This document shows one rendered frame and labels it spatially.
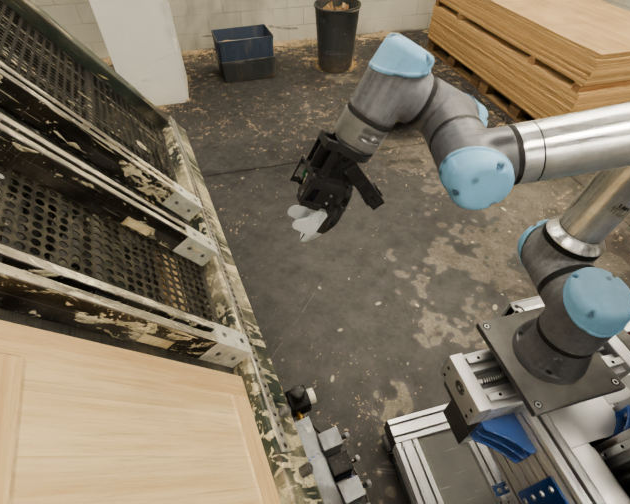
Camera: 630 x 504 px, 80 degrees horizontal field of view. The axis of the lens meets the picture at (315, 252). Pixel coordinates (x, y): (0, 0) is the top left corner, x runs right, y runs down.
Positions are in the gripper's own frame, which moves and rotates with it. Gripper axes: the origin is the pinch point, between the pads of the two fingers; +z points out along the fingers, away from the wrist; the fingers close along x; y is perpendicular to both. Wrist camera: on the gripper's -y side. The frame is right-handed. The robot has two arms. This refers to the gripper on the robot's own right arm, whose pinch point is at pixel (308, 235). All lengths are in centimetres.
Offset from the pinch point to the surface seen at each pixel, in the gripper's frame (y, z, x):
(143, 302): 24.0, 26.6, -2.3
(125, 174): 29, 37, -59
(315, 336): -76, 109, -51
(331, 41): -156, 30, -376
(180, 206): 10, 46, -60
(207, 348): 8.0, 38.2, 0.9
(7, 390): 41.2, 20.6, 18.4
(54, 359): 36.9, 23.8, 12.0
